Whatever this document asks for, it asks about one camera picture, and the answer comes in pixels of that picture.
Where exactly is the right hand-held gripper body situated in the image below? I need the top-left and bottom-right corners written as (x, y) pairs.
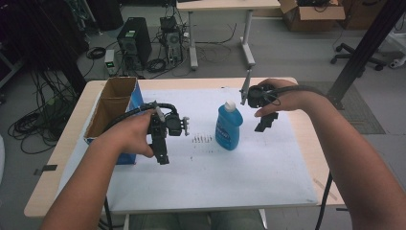
top-left (239, 68), bottom-right (278, 109)

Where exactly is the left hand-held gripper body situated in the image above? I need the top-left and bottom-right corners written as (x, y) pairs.
top-left (147, 106), bottom-right (192, 144)

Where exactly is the blue bottle with white cap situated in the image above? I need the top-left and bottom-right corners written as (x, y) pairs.
top-left (214, 99), bottom-right (244, 151)

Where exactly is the blue cardboard box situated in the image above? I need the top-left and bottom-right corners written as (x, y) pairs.
top-left (83, 76), bottom-right (146, 166)

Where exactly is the person's right hand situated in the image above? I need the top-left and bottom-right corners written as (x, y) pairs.
top-left (254, 78), bottom-right (321, 119)

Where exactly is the person's left hand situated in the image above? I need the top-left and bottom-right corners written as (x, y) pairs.
top-left (95, 109), bottom-right (157, 161)

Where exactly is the open computer tower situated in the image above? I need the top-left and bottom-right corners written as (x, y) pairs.
top-left (159, 15), bottom-right (185, 65)

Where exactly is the grey floor mat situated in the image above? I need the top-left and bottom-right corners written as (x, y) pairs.
top-left (298, 80), bottom-right (387, 135)

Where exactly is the small grey power unit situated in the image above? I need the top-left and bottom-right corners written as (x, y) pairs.
top-left (103, 49), bottom-right (116, 77)

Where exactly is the black computer tower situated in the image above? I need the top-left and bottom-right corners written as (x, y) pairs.
top-left (116, 16), bottom-right (153, 71)

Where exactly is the open brown cardboard box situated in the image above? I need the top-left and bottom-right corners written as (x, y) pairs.
top-left (278, 0), bottom-right (347, 33)

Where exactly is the white-legged wooden desk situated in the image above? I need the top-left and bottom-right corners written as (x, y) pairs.
top-left (175, 0), bottom-right (282, 72)

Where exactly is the black office chair base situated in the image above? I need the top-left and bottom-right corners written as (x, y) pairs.
top-left (329, 42), bottom-right (388, 72)

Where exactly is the black tape strip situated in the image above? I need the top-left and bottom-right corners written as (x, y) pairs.
top-left (33, 164), bottom-right (58, 176)

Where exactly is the closed brown cardboard box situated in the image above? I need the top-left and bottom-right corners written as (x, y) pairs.
top-left (338, 0), bottom-right (389, 32)

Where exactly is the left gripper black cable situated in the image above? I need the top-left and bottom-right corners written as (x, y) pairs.
top-left (101, 101), bottom-right (179, 132)

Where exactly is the coiled black cable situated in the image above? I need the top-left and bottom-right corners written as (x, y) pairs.
top-left (145, 57), bottom-right (168, 74)
top-left (85, 46), bottom-right (107, 60)

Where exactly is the black metal post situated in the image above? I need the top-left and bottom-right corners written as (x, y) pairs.
top-left (325, 0), bottom-right (406, 111)

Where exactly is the tangle of black floor cables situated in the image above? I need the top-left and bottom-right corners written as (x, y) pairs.
top-left (7, 68), bottom-right (79, 155)

